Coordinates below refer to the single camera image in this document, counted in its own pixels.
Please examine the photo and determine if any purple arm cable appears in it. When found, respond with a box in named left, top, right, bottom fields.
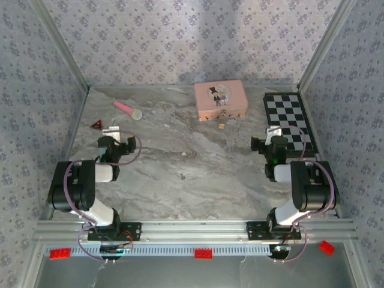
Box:
left=66, top=130, right=143, bottom=265
left=271, top=125, right=336, bottom=265

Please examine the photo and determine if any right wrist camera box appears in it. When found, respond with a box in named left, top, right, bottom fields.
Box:
left=266, top=126, right=283, bottom=145

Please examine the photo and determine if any pink toy microphone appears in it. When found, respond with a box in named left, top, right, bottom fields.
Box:
left=113, top=101, right=143, bottom=122

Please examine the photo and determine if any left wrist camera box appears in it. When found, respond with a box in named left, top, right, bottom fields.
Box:
left=102, top=126, right=121, bottom=140

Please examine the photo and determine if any aluminium mounting rail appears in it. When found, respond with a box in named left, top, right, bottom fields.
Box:
left=32, top=218, right=359, bottom=244

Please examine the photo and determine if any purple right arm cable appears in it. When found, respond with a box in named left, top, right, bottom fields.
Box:
left=271, top=125, right=336, bottom=265

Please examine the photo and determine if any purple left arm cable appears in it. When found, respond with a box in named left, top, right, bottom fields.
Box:
left=66, top=130, right=143, bottom=265

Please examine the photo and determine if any aluminium frame post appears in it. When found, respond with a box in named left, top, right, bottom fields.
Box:
left=298, top=0, right=358, bottom=91

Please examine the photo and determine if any red toy brick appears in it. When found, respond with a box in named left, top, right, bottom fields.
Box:
left=194, top=248, right=214, bottom=260
left=49, top=247, right=73, bottom=260
left=318, top=239, right=336, bottom=257

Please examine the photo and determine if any black and white chessboard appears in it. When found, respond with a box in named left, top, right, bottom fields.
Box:
left=263, top=92, right=319, bottom=155

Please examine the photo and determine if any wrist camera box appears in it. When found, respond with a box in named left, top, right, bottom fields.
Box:
left=102, top=126, right=121, bottom=140
left=266, top=126, right=283, bottom=145

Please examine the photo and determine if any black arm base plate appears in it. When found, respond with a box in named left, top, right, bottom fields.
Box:
left=87, top=221, right=142, bottom=242
left=246, top=221, right=302, bottom=241

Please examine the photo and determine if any pink tin box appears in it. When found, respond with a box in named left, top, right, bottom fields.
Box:
left=193, top=80, right=250, bottom=122

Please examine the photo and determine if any grey slotted cable duct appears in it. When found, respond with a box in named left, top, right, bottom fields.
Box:
left=44, top=242, right=282, bottom=258

